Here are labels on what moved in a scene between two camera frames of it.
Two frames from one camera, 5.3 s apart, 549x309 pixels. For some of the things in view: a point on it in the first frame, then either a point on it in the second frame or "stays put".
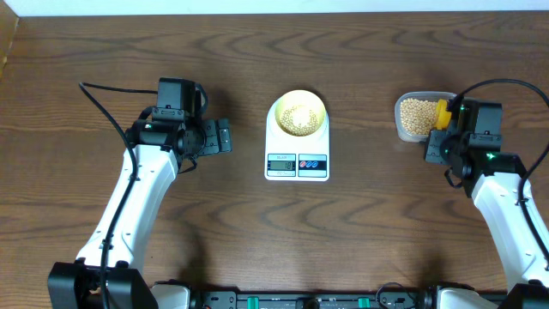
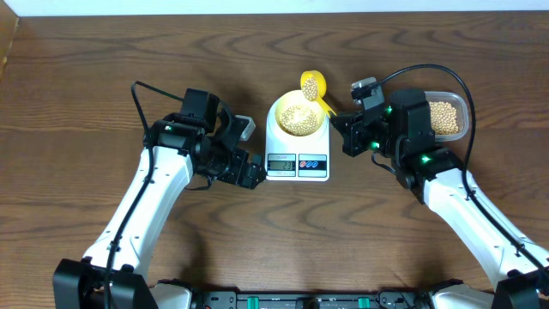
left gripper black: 212,145 → 234,174
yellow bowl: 300,112 stays put
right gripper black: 432,152 → 352,147
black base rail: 313,299 stays put
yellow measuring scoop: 443,117 → 313,86
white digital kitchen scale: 291,158 stays put
